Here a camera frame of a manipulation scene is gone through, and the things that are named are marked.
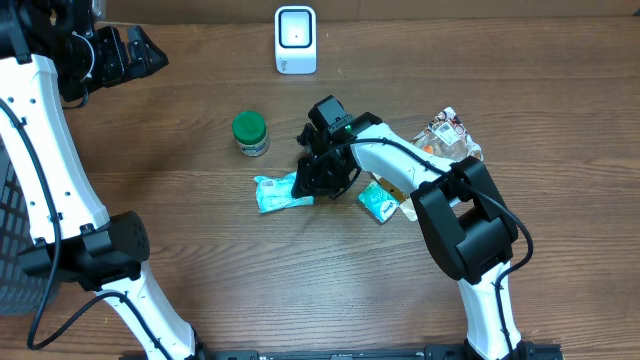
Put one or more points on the green lid jar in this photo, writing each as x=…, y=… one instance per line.
x=251, y=134

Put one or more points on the black mesh basket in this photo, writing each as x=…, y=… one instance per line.
x=20, y=294

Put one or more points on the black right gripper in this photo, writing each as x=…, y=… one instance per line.
x=318, y=186

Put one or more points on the white barcode scanner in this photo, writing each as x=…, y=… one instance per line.
x=295, y=40

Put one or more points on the green tissue pack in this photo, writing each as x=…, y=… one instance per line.
x=378, y=201

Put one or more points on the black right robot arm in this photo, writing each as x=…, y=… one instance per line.
x=466, y=226

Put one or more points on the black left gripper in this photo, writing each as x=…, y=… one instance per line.
x=130, y=57

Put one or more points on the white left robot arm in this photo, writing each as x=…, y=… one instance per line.
x=53, y=56

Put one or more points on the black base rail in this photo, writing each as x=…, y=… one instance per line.
x=526, y=351

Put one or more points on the beige brown snack bag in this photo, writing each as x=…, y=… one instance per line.
x=450, y=139

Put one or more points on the teal tissue pack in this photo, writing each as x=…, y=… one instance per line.
x=273, y=194

